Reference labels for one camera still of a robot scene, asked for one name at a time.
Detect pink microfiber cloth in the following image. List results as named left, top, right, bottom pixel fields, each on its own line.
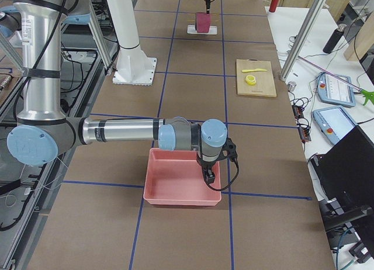
left=195, top=12, right=211, bottom=33

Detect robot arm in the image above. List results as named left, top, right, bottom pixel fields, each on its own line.
left=6, top=0, right=230, bottom=185

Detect black water bottle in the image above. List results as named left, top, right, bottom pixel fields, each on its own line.
left=323, top=23, right=346, bottom=54

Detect pink plastic bin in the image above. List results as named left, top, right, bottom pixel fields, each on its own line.
left=143, top=148, right=222, bottom=207

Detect red cylinder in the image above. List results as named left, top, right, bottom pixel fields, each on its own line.
left=269, top=0, right=280, bottom=13

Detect yellow plastic knife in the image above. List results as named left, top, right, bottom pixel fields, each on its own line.
left=241, top=68, right=267, bottom=73

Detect yellow lemon slices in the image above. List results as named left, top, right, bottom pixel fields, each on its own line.
left=245, top=75, right=257, bottom=86

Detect bamboo cutting board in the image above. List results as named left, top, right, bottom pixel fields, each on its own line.
left=236, top=59, right=277, bottom=98

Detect black power strip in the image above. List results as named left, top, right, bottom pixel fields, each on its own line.
left=292, top=105, right=311, bottom=143

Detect black laptop computer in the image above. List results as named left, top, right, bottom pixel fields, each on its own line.
left=310, top=125, right=374, bottom=212

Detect lower teach pendant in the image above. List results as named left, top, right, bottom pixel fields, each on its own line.
left=312, top=106, right=358, bottom=145

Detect teach pendant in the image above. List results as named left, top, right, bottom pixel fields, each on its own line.
left=312, top=106, right=358, bottom=145
left=317, top=73, right=356, bottom=108

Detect upper teach pendant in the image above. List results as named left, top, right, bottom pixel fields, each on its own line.
left=317, top=73, right=356, bottom=108

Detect metal reacher stick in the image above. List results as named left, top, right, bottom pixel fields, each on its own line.
left=298, top=56, right=374, bottom=106

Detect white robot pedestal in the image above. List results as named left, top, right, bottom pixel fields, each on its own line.
left=107, top=0, right=157, bottom=86

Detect aluminium frame post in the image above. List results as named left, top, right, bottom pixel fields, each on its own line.
left=280, top=0, right=326, bottom=81

